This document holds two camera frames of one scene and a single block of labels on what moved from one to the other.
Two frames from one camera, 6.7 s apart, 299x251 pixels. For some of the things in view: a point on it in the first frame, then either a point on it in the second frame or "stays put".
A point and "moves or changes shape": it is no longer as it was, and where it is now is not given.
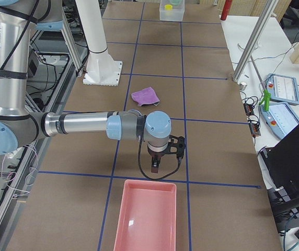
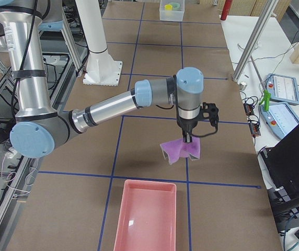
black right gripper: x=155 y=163 -> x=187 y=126
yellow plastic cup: x=168 y=7 stays put
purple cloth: x=146 y=95 moves or changes shape
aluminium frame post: x=255 y=40 stays put
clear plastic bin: x=176 y=14 stays put
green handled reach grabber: x=266 y=98 stays put
